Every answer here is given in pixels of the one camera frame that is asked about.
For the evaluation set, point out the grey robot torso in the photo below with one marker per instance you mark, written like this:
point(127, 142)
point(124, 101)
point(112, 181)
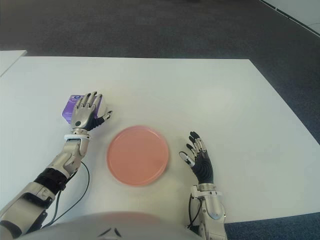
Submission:
point(112, 225)

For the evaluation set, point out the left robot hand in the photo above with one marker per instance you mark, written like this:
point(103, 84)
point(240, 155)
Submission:
point(83, 112)

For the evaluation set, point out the white side table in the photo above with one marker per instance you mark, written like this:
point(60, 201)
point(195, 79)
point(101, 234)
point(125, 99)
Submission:
point(8, 60)

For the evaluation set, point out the purple tissue paper pack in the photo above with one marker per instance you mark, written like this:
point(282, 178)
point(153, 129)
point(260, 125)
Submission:
point(68, 110)

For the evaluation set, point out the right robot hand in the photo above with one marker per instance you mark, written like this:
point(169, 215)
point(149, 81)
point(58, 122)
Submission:
point(203, 167)

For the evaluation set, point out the pink round plate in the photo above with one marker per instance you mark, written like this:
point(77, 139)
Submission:
point(137, 155)

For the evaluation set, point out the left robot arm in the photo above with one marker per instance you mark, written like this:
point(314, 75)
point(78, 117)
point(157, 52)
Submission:
point(50, 175)

